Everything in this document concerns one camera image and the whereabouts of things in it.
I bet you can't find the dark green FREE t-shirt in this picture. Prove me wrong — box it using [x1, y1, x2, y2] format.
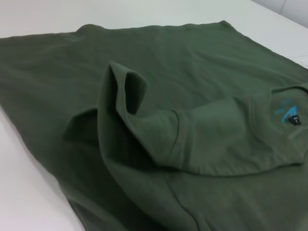
[0, 20, 308, 231]

